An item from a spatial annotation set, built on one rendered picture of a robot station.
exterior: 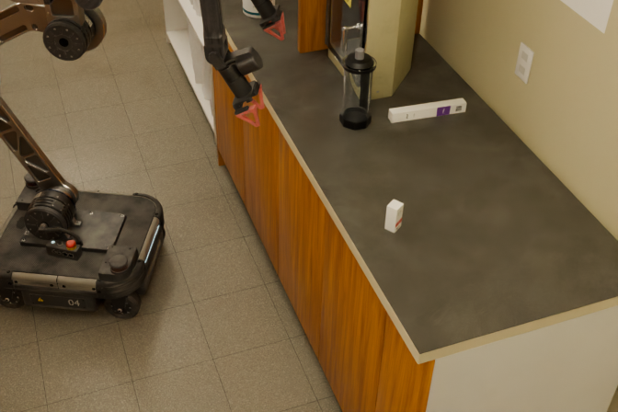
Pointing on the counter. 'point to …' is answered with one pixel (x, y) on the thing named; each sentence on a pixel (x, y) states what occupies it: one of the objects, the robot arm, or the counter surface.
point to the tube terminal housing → (391, 16)
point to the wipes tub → (250, 0)
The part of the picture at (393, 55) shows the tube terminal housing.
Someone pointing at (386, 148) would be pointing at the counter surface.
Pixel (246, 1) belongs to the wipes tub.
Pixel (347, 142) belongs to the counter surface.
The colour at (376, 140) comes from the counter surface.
